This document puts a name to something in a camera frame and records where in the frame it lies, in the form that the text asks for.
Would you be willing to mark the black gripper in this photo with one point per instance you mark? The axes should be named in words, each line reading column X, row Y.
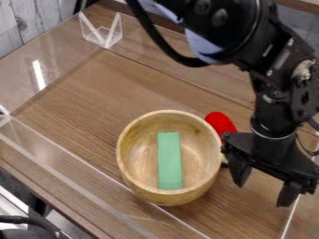
column 275, row 156

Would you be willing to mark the red plush strawberry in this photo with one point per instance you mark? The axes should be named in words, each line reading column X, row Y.
column 221, row 123

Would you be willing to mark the wooden bowl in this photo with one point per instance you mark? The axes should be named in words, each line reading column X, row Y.
column 137, row 155

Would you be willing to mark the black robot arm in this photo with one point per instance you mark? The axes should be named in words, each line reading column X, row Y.
column 241, row 32

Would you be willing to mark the green rectangular block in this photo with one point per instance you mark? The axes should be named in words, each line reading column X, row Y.
column 170, row 161

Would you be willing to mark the clear acrylic enclosure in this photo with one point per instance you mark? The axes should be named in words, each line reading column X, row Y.
column 71, row 95

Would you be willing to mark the black metal bracket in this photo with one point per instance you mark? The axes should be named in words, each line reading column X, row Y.
column 39, row 224

